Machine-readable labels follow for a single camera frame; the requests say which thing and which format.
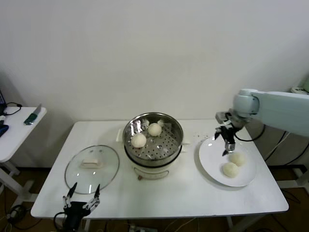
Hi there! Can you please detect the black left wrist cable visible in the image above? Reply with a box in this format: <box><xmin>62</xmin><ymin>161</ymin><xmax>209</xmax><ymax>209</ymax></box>
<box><xmin>53</xmin><ymin>212</ymin><xmax>66</xmax><ymax>232</ymax></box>

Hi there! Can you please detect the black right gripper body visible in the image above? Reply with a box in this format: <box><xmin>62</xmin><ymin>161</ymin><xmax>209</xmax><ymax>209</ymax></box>
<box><xmin>222</xmin><ymin>120</ymin><xmax>242</xmax><ymax>143</ymax></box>

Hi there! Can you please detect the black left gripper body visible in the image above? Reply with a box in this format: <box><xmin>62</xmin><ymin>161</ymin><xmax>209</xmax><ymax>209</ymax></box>
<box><xmin>63</xmin><ymin>202</ymin><xmax>91</xmax><ymax>232</ymax></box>

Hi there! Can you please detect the round white plate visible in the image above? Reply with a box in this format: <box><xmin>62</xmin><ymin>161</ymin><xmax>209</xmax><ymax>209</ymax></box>
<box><xmin>198</xmin><ymin>137</ymin><xmax>258</xmax><ymax>188</ymax></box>

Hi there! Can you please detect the round glass lid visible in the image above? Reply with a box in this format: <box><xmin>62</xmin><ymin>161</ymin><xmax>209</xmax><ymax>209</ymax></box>
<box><xmin>64</xmin><ymin>144</ymin><xmax>121</xmax><ymax>195</ymax></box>

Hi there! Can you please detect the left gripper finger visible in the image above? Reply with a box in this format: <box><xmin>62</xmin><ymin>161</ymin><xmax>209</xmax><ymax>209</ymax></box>
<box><xmin>62</xmin><ymin>182</ymin><xmax>78</xmax><ymax>209</ymax></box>
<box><xmin>83</xmin><ymin>184</ymin><xmax>101</xmax><ymax>210</ymax></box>

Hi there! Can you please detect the white hanging cable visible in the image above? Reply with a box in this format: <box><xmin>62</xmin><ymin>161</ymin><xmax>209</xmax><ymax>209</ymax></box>
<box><xmin>264</xmin><ymin>131</ymin><xmax>290</xmax><ymax>161</ymax></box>

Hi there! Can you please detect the black cable loop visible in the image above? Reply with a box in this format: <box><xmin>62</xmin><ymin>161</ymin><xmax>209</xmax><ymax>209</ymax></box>
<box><xmin>2</xmin><ymin>102</ymin><xmax>24</xmax><ymax>116</ymax></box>

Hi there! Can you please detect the stainless steel steamer basket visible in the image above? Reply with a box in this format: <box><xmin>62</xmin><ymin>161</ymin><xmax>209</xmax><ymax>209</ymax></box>
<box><xmin>123</xmin><ymin>112</ymin><xmax>183</xmax><ymax>160</ymax></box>

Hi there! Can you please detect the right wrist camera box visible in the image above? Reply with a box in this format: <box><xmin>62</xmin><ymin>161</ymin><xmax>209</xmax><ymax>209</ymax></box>
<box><xmin>215</xmin><ymin>111</ymin><xmax>229</xmax><ymax>124</ymax></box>

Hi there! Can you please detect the green handled knife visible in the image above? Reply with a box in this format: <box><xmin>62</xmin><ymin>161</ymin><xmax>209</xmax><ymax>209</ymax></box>
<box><xmin>24</xmin><ymin>103</ymin><xmax>43</xmax><ymax>125</ymax></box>

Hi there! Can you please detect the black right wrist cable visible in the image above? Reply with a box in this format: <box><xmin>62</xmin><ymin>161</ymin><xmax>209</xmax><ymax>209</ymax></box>
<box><xmin>233</xmin><ymin>125</ymin><xmax>266</xmax><ymax>142</ymax></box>

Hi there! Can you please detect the white side table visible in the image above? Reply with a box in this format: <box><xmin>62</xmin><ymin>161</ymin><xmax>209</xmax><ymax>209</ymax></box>
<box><xmin>0</xmin><ymin>106</ymin><xmax>48</xmax><ymax>201</ymax></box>

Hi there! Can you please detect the white steamed baozi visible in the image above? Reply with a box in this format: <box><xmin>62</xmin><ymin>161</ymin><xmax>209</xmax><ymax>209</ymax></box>
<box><xmin>131</xmin><ymin>134</ymin><xmax>147</xmax><ymax>148</ymax></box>
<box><xmin>222</xmin><ymin>162</ymin><xmax>239</xmax><ymax>178</ymax></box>
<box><xmin>229</xmin><ymin>152</ymin><xmax>246</xmax><ymax>167</ymax></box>
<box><xmin>148</xmin><ymin>122</ymin><xmax>162</xmax><ymax>137</ymax></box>

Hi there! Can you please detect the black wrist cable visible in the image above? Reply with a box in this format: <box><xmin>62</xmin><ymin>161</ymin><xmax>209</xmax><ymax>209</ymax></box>
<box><xmin>233</xmin><ymin>125</ymin><xmax>266</xmax><ymax>142</ymax></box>
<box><xmin>53</xmin><ymin>212</ymin><xmax>66</xmax><ymax>232</ymax></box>

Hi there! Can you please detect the white electric cooker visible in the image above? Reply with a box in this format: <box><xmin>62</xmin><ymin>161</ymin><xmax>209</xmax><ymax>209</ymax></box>
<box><xmin>116</xmin><ymin>129</ymin><xmax>192</xmax><ymax>181</ymax></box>

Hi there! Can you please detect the white shelf rack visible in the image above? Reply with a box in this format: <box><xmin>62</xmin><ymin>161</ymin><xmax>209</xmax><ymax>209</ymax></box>
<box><xmin>277</xmin><ymin>87</ymin><xmax>309</xmax><ymax>189</ymax></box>

